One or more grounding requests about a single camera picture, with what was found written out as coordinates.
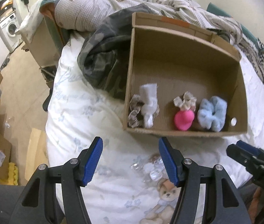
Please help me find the white knotted cloth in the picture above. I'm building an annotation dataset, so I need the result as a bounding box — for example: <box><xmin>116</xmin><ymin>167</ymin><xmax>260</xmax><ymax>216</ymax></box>
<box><xmin>139</xmin><ymin>83</ymin><xmax>159</xmax><ymax>128</ymax></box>

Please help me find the mauve fabric scrunchie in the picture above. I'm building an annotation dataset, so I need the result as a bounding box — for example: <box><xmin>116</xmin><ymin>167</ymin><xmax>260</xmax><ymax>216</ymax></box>
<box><xmin>128</xmin><ymin>94</ymin><xmax>144</xmax><ymax>128</ymax></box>

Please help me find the light blue fluffy scrunchie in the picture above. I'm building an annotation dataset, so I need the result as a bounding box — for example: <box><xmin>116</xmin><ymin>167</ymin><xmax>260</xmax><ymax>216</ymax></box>
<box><xmin>197</xmin><ymin>96</ymin><xmax>228</xmax><ymax>132</ymax></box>

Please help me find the beige floral scrunchie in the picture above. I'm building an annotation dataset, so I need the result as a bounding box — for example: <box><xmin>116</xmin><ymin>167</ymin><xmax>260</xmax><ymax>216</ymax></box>
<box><xmin>173</xmin><ymin>91</ymin><xmax>197</xmax><ymax>112</ymax></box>

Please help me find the clear plastic bag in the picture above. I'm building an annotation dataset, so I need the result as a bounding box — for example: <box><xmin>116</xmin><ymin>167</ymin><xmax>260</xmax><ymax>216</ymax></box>
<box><xmin>131</xmin><ymin>153</ymin><xmax>168</xmax><ymax>183</ymax></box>

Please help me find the yellow egg carton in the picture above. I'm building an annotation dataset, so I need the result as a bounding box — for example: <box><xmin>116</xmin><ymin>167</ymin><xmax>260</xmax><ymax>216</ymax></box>
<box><xmin>7</xmin><ymin>162</ymin><xmax>19</xmax><ymax>186</ymax></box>

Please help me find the brown cardboard box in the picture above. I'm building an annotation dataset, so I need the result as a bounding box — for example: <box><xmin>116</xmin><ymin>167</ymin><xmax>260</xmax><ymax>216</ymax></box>
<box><xmin>123</xmin><ymin>12</ymin><xmax>248</xmax><ymax>137</ymax></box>

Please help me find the camouflage jacket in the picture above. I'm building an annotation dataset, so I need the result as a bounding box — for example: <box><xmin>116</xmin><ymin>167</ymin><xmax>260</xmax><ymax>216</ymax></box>
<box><xmin>77</xmin><ymin>4</ymin><xmax>154</xmax><ymax>100</ymax></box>

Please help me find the wooden bedside cabinet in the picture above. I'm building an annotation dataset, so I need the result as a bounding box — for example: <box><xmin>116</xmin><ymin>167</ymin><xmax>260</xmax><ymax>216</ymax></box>
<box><xmin>21</xmin><ymin>4</ymin><xmax>65</xmax><ymax>68</ymax></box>

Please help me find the white washing machine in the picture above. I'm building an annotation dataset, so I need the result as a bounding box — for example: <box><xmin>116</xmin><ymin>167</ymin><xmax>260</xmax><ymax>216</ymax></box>
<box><xmin>0</xmin><ymin>12</ymin><xmax>23</xmax><ymax>54</ymax></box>

